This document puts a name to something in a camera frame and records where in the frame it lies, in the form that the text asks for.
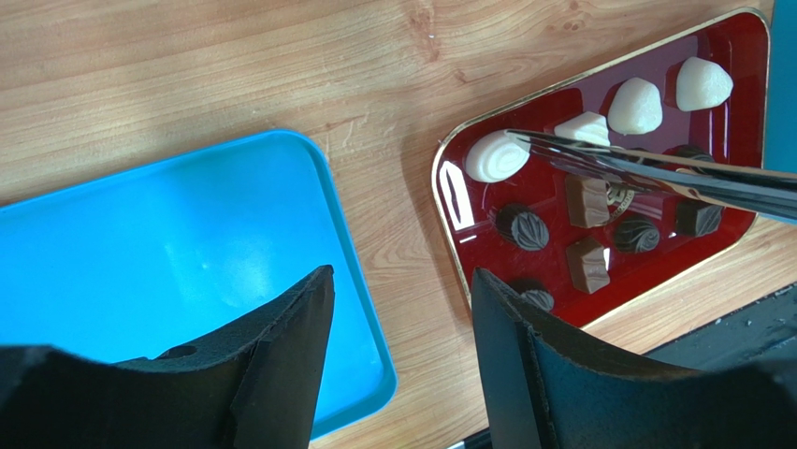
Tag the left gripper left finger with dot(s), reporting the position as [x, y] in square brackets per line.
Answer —
[252, 383]

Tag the white round swirl chocolate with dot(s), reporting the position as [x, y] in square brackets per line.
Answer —
[496, 157]

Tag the milk chocolate bar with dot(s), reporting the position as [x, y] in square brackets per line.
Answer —
[587, 266]
[586, 201]

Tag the white square chocolate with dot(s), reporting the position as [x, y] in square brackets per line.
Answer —
[589, 127]

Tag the white cone chocolate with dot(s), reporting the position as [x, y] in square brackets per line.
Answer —
[636, 108]
[701, 84]

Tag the metal tongs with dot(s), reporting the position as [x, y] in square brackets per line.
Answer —
[752, 189]

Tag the dark leaf chocolate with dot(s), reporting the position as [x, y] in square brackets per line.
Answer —
[520, 225]
[533, 292]

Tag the blue tin lid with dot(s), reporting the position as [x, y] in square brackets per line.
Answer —
[131, 264]

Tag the dark swirl chocolate lower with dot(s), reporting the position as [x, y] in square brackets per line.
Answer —
[636, 234]

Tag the dark swirl chocolate upper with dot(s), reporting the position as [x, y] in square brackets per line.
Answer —
[691, 152]

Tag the dark textured chocolate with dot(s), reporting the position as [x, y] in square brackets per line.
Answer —
[619, 196]

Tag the red chocolate tray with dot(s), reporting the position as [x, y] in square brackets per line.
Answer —
[732, 133]

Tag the dark square chocolate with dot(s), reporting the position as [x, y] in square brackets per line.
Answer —
[696, 218]

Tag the dark swirl chocolate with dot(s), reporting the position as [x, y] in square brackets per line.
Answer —
[691, 152]
[636, 234]

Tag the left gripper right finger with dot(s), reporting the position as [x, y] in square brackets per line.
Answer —
[623, 392]

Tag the milk chocolate bar upper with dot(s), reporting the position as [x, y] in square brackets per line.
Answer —
[586, 201]

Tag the blue tin box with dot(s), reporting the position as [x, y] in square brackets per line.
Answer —
[780, 133]

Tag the milk chocolate bar lower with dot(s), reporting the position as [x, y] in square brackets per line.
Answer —
[587, 266]

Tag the dark leaf chocolate lower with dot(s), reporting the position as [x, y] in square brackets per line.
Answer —
[533, 292]

